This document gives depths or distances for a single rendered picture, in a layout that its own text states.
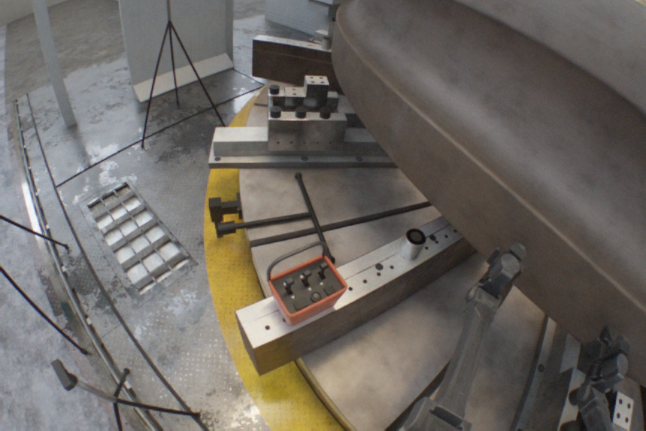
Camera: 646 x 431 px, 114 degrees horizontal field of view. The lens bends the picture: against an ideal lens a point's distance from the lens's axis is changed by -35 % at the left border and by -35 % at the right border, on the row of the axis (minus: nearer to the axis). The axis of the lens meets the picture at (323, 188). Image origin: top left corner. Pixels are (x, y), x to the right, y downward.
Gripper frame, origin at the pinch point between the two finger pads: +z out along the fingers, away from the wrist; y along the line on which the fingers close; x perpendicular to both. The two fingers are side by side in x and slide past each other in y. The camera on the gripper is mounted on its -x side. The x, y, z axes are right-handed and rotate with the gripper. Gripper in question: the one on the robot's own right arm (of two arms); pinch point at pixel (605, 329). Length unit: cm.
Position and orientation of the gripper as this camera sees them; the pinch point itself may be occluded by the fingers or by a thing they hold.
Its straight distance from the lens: 114.3
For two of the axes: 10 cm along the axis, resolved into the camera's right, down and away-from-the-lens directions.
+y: -7.3, -5.4, 4.2
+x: -1.2, 7.1, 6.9
